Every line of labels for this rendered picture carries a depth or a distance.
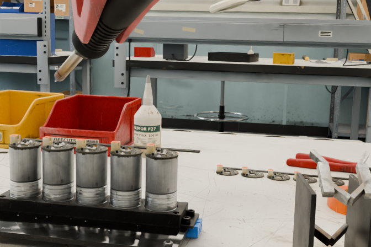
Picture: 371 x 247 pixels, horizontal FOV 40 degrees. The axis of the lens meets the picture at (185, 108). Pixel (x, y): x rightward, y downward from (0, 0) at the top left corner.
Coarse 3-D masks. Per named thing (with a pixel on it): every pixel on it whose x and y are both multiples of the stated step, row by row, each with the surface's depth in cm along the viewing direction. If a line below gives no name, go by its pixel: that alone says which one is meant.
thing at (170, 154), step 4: (168, 152) 39; (172, 152) 39; (176, 152) 39; (148, 156) 38; (152, 156) 38; (156, 156) 38; (164, 156) 38; (168, 156) 38; (172, 156) 38; (176, 156) 38
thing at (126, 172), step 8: (112, 160) 39; (120, 160) 38; (128, 160) 38; (136, 160) 39; (112, 168) 39; (120, 168) 38; (128, 168) 38; (136, 168) 39; (112, 176) 39; (120, 176) 38; (128, 176) 39; (136, 176) 39; (112, 184) 39; (120, 184) 39; (128, 184) 39; (136, 184) 39; (112, 192) 39; (120, 192) 39; (128, 192) 39; (136, 192) 39; (112, 200) 39; (120, 200) 39; (128, 200) 39; (136, 200) 39
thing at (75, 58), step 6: (72, 54) 35; (78, 54) 34; (66, 60) 36; (72, 60) 35; (78, 60) 35; (66, 66) 36; (72, 66) 36; (60, 72) 37; (66, 72) 37; (60, 78) 38
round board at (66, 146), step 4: (64, 144) 41; (68, 144) 41; (72, 144) 41; (44, 148) 40; (48, 148) 40; (56, 148) 40; (60, 148) 40; (64, 148) 40; (68, 148) 40; (72, 148) 40
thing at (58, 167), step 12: (60, 144) 41; (48, 156) 40; (60, 156) 39; (72, 156) 40; (48, 168) 40; (60, 168) 40; (72, 168) 41; (48, 180) 40; (60, 180) 40; (72, 180) 41; (48, 192) 40; (60, 192) 40; (72, 192) 41
